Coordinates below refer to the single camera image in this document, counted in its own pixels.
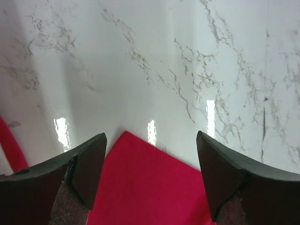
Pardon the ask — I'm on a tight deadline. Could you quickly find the crimson red t-shirt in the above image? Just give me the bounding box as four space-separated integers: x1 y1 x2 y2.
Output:
0 121 212 225

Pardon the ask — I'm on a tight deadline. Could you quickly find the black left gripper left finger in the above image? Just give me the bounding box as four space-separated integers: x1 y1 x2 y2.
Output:
0 133 107 225

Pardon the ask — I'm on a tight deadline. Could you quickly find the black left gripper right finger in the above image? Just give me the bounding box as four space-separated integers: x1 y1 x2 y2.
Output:
196 131 300 225

